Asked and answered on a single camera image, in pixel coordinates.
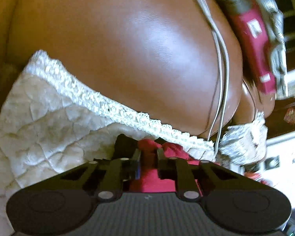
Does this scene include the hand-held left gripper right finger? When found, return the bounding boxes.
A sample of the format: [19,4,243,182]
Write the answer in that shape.
[155,138,237,200]

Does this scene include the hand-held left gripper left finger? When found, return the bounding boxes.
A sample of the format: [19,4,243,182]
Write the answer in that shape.
[59,134,142,201]

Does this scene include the red garment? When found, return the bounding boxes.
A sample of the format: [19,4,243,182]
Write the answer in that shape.
[129,139,205,194]

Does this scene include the white fringed cushion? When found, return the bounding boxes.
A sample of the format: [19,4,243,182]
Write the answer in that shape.
[220,112,269,167]

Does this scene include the white quilted lace cushion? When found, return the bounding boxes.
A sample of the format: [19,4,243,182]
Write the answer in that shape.
[0,50,216,236]

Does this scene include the brown leather sofa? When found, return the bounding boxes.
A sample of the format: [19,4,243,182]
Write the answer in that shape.
[0,0,276,143]

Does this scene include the small red packet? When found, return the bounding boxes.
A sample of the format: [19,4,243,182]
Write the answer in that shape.
[284,108,295,124]

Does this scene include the red box with white labels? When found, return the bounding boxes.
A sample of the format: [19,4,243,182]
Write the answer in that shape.
[211,0,279,97]

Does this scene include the white cable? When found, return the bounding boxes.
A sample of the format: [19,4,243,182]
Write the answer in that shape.
[190,0,230,153]
[187,0,224,140]

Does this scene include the grey ribbed strap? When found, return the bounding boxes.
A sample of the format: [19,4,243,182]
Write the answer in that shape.
[257,0,289,97]

